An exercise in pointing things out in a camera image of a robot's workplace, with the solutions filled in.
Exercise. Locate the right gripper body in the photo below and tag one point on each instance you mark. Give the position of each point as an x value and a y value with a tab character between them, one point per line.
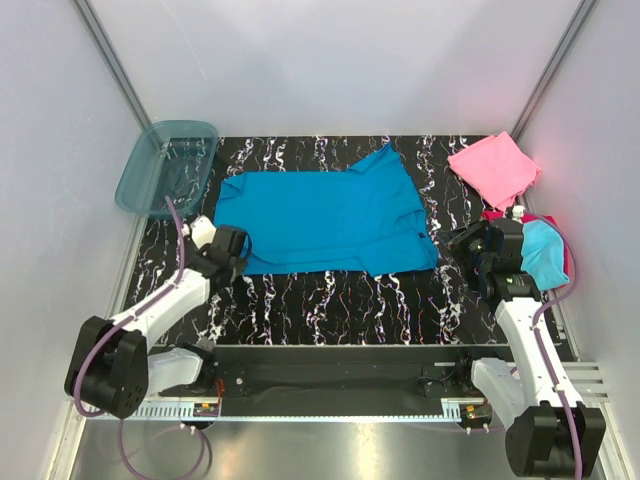
480	257

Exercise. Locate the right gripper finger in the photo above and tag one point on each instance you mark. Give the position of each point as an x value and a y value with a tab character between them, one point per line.
461	252
467	235

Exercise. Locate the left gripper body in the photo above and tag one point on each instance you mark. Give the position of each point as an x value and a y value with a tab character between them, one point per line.
234	267

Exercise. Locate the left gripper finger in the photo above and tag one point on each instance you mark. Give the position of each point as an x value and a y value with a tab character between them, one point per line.
245	244
236	265

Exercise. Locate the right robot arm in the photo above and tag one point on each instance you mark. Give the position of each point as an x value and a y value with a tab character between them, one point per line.
550	431

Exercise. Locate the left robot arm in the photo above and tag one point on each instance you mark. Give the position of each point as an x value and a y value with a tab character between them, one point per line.
112	368

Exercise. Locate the light blue folded t-shirt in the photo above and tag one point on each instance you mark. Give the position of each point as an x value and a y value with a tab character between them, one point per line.
542	255

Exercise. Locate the magenta folded t-shirt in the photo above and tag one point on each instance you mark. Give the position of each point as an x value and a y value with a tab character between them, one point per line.
562	240

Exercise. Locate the pink folded t-shirt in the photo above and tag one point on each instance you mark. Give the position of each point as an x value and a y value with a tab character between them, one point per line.
496	169

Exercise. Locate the teal plastic bin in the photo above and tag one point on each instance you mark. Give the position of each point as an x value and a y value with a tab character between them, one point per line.
171	159

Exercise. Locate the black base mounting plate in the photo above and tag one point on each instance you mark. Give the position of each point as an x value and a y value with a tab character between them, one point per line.
370	373

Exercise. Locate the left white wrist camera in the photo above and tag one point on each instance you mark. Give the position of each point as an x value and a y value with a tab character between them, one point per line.
200	232

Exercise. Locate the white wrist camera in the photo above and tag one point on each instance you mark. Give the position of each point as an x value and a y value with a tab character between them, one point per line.
200	232
517	213

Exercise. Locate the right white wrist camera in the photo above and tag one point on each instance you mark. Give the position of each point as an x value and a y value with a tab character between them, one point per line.
517	213

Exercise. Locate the slotted cable duct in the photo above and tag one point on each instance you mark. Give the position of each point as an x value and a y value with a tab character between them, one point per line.
291	409

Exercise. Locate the right corner frame post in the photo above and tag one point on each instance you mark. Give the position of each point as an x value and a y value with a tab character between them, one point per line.
568	39

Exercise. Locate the corner frame post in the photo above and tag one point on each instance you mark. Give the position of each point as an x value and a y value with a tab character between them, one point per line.
110	58
568	39

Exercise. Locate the left corner frame post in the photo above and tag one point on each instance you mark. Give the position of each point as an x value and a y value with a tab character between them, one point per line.
110	58

